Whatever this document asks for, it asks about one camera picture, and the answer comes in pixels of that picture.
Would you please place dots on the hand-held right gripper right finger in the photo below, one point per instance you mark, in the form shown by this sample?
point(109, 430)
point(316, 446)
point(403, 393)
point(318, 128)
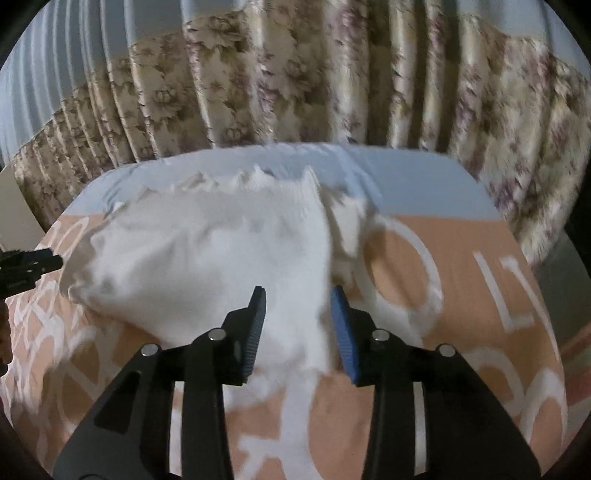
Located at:
point(344, 332)

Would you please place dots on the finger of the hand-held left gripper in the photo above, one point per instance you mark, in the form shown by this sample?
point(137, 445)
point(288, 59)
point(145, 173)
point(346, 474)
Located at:
point(32, 262)

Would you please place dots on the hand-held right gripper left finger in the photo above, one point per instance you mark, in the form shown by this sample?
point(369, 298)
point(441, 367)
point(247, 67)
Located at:
point(256, 327)

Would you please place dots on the white knit sweater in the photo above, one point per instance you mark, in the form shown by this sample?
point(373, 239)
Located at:
point(207, 258)

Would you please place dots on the grey flat board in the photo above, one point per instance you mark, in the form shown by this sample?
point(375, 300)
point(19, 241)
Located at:
point(13, 198)

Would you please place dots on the orange and blue printed blanket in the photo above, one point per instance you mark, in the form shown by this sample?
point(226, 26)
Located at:
point(461, 295)

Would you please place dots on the blue floral curtain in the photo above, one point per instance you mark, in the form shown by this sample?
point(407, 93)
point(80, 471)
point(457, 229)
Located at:
point(300, 83)

